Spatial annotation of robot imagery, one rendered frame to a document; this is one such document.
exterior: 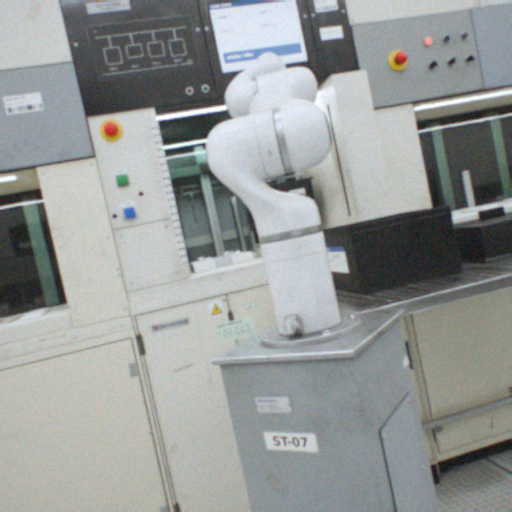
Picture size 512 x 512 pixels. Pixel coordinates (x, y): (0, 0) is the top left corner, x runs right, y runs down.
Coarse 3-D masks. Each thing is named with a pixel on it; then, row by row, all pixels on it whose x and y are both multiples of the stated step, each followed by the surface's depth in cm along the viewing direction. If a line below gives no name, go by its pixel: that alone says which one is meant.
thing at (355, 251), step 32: (352, 224) 160; (384, 224) 133; (416, 224) 135; (448, 224) 137; (352, 256) 134; (384, 256) 133; (416, 256) 135; (448, 256) 137; (352, 288) 139; (384, 288) 133
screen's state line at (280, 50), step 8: (256, 48) 171; (264, 48) 171; (272, 48) 172; (280, 48) 173; (288, 48) 173; (296, 48) 174; (224, 56) 168; (232, 56) 169; (240, 56) 170; (248, 56) 170; (256, 56) 171; (280, 56) 173
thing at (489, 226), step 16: (496, 208) 160; (464, 224) 158; (480, 224) 147; (496, 224) 145; (464, 240) 152; (480, 240) 145; (496, 240) 145; (464, 256) 153; (480, 256) 146; (496, 256) 145
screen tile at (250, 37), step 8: (216, 16) 168; (224, 16) 168; (232, 16) 169; (240, 16) 170; (224, 24) 168; (232, 24) 169; (240, 24) 170; (248, 24) 170; (248, 32) 170; (256, 32) 171; (224, 40) 168; (232, 40) 169; (240, 40) 170; (248, 40) 170; (256, 40) 171
